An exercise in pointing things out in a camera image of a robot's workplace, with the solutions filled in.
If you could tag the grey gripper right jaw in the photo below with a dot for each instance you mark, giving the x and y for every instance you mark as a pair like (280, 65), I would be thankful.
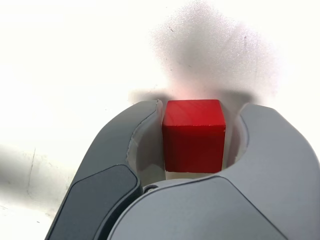
(250, 200)

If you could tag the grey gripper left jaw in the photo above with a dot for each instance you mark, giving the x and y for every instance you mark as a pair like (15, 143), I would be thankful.
(107, 155)

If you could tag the red cube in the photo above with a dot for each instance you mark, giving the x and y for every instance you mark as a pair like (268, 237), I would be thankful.
(193, 145)

